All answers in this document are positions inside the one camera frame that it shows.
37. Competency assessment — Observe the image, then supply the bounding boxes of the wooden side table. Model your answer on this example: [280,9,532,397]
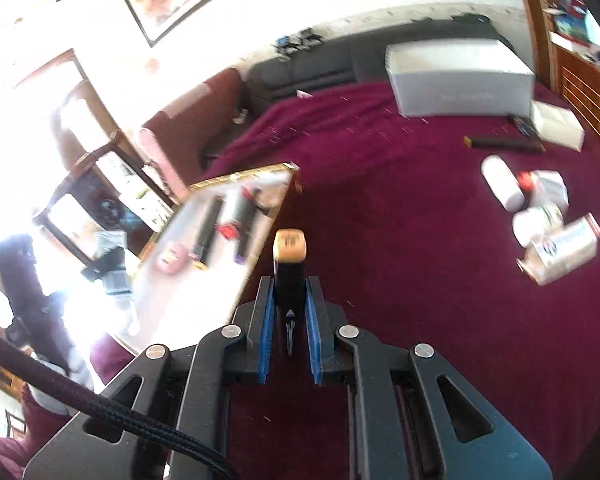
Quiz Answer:
[31,129,182,267]

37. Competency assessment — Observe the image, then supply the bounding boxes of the black marker purple cap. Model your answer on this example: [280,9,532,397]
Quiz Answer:
[231,186,271,267]

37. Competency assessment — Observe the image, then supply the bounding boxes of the white round bottle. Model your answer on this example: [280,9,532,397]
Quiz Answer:
[481,154,527,213]

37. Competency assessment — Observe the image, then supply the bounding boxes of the small white carton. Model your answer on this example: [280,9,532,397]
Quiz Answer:
[527,169,571,209]

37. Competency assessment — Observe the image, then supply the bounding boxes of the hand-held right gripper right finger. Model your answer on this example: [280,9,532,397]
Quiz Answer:
[306,275,554,480]

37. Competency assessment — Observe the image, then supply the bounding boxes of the small black device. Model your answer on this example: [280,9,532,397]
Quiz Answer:
[509,114,540,139]

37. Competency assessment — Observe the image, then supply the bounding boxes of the maroon armchair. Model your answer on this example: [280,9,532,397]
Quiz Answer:
[139,67,247,203]

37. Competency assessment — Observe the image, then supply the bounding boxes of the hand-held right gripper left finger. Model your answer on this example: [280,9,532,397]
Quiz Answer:
[22,275,277,480]

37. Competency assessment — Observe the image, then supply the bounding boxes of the large grey-white box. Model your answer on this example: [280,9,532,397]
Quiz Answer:
[384,39,537,119]

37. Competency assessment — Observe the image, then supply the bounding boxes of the black sofa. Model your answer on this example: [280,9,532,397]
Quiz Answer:
[199,14,517,171]

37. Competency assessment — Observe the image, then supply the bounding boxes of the black marker pink cap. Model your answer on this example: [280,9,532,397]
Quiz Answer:
[195,194,227,268]

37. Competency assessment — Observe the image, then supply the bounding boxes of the blue and white medicine box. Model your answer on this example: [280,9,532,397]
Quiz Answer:
[516,213,600,288]

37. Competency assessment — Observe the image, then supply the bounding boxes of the white bottle green label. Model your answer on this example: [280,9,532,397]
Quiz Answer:
[511,202,567,249]

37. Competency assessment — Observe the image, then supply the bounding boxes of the small white box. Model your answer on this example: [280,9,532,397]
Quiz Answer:
[529,99,586,154]

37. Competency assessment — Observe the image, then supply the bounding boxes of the person's dark clothing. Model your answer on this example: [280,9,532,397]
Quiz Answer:
[0,232,97,391]

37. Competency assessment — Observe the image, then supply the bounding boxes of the black braided cable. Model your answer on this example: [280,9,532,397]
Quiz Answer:
[0,321,242,480]

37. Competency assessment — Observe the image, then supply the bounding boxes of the gold-rimmed white tray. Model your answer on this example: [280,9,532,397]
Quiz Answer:
[107,161,305,357]

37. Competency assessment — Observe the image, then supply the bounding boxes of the pink fluffy ball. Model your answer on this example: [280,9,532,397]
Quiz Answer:
[158,241,190,275]

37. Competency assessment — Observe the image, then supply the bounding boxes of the black clips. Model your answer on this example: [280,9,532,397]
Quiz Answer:
[274,27,326,61]

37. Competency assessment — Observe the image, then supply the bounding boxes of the black marker tan cap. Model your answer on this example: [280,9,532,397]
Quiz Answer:
[272,229,309,359]

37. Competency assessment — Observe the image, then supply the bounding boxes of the long black stick gold ends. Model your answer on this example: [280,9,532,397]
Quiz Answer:
[463,133,547,156]

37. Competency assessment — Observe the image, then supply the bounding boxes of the wooden brick-pattern headboard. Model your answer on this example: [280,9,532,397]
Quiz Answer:
[510,0,600,161]

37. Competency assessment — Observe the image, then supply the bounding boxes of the shelf clutter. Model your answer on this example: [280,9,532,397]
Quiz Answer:
[542,0,600,78]

